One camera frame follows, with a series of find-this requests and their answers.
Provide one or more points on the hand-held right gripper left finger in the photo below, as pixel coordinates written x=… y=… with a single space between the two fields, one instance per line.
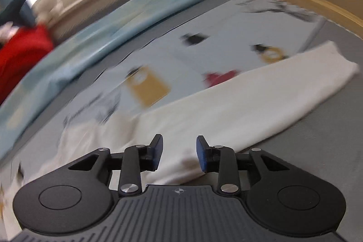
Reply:
x=156 y=151

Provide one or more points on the red folded quilt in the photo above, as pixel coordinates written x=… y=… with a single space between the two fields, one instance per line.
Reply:
x=22 y=55

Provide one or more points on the deer printed sheet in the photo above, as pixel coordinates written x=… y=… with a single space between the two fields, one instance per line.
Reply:
x=221 y=40

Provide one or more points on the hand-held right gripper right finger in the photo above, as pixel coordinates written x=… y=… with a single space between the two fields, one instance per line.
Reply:
x=202 y=155

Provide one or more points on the light blue patterned sheet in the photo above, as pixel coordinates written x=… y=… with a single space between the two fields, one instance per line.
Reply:
x=99 y=40

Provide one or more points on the white plush toy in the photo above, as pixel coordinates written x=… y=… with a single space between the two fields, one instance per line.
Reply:
x=46 y=8

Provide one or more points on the white long-sleeve garment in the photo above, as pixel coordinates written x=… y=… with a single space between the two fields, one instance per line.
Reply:
x=241 y=106

